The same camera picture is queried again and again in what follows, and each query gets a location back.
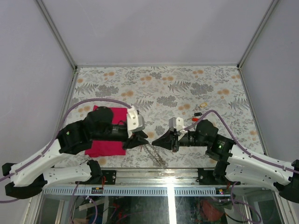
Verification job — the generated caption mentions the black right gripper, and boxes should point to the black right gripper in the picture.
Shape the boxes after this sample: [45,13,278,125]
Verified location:
[152,127,209,153]

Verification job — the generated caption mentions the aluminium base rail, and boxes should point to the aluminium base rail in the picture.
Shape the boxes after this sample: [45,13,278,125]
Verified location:
[35,167,257,186]

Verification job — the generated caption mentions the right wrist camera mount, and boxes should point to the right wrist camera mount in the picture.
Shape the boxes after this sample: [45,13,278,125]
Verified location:
[169,117,187,134]

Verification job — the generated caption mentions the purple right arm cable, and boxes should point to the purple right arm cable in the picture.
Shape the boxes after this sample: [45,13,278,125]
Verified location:
[184,110,299,175]

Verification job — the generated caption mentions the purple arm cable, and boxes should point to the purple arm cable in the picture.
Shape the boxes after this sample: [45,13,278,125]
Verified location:
[184,110,299,175]
[0,98,133,203]

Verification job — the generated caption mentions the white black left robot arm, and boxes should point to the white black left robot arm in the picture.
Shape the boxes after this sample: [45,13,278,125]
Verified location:
[2,107,148,199]

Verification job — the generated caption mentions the aluminium frame posts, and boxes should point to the aluminium frame posts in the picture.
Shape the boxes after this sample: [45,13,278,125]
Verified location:
[35,0,275,69]

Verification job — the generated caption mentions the yellow tag key set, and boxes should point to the yellow tag key set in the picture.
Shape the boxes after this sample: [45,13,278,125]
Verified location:
[199,102,207,108]

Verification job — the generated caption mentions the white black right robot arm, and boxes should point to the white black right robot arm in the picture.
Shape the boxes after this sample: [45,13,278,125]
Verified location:
[152,119,299,203]

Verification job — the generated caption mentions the pink folded cloth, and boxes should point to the pink folded cloth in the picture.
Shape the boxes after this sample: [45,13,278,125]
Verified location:
[84,105,128,158]

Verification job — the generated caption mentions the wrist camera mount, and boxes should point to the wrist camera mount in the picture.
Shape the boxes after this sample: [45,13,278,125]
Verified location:
[127,105,145,136]
[169,117,187,134]

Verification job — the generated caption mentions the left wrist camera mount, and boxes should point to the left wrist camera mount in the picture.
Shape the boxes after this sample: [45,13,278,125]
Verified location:
[127,105,145,136]

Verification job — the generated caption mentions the floral tablecloth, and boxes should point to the floral tablecloth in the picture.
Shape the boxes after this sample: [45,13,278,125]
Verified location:
[70,66,263,168]

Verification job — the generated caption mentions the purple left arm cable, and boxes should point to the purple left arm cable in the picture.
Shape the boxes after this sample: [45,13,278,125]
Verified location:
[0,98,133,203]

